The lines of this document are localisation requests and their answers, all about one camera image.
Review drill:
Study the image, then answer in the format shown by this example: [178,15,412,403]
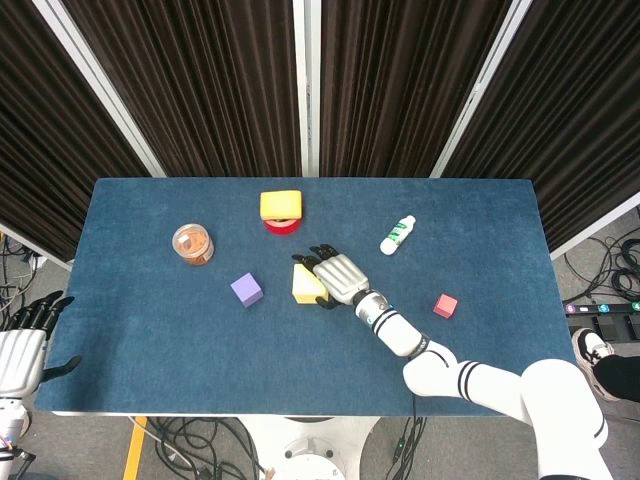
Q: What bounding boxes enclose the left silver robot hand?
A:
[0,292,83,400]

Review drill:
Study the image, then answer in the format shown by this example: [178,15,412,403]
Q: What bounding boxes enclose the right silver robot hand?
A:
[292,243,371,307]

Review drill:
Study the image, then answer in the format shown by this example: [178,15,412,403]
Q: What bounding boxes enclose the large yellow cube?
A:
[291,263,331,306]

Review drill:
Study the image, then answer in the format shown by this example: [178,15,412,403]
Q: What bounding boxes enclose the purple cube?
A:
[230,272,264,309]

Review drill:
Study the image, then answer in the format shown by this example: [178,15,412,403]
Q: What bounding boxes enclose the small red cube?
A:
[432,293,459,319]

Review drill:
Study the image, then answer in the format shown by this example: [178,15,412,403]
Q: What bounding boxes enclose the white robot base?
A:
[239,415,381,480]

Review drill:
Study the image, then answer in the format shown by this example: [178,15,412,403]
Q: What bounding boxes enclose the white bottle green label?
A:
[379,215,417,256]

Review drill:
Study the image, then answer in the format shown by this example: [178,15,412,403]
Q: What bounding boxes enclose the yellow sponge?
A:
[259,189,305,221]

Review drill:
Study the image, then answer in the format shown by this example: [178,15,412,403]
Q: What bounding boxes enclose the yellow floor tape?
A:
[122,415,149,480]

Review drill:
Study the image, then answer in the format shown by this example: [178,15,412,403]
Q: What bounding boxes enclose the clear jar orange contents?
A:
[172,224,216,267]

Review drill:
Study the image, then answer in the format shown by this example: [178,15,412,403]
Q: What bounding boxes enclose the blue table mat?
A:
[34,177,589,417]

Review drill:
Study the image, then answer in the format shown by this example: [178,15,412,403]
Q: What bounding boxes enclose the dark brown curtain panel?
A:
[444,0,640,251]
[319,0,514,179]
[62,0,304,177]
[0,0,151,264]

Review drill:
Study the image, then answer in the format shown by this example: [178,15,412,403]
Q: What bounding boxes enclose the white black sneaker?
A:
[571,327,616,396]

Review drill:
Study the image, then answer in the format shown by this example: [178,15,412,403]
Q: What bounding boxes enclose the black foot pedals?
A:
[569,313,640,345]

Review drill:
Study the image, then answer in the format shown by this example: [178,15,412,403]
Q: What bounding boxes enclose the black trouser leg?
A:
[593,355,640,401]

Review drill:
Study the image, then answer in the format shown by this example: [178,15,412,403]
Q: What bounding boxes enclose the black cable bundle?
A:
[144,415,266,480]
[0,234,44,351]
[564,204,640,305]

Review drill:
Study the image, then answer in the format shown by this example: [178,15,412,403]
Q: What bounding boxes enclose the black cable green light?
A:
[389,415,431,480]

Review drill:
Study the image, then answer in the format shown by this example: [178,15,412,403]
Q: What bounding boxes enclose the white frame post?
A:
[292,0,321,177]
[429,0,544,179]
[32,0,166,177]

